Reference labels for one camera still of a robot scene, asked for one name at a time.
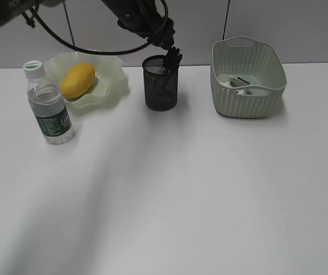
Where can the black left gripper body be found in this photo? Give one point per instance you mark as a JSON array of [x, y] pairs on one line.
[[143, 19]]

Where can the black marker pen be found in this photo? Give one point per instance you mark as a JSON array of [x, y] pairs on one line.
[[174, 52], [166, 63], [176, 62]]

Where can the yellow mango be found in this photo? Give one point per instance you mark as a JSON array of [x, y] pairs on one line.
[[77, 80]]

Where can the waste paper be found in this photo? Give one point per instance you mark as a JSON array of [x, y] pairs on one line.
[[243, 81]]

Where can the clear water bottle green label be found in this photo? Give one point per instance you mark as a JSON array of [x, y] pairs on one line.
[[47, 104]]

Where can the black mesh pen holder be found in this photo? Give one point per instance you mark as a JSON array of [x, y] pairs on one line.
[[160, 89]]

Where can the wavy translucent green plate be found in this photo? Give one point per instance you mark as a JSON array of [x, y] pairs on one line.
[[110, 83]]

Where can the pale green plastic basket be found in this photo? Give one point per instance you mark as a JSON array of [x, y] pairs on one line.
[[238, 56]]

